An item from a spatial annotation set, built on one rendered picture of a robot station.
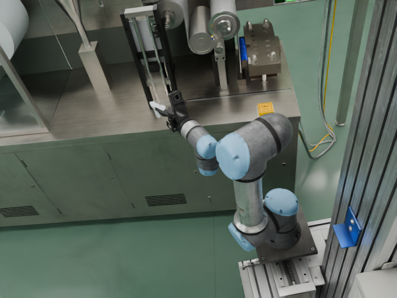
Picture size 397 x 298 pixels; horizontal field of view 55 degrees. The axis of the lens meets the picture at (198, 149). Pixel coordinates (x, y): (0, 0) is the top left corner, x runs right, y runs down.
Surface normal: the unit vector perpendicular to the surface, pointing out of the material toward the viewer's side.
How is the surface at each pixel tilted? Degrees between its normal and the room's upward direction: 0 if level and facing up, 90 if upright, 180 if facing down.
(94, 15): 90
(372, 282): 0
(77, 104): 0
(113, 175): 90
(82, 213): 90
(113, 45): 90
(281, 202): 8
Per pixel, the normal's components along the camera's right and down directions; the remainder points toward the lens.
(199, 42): -0.01, 0.74
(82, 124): -0.14, -0.67
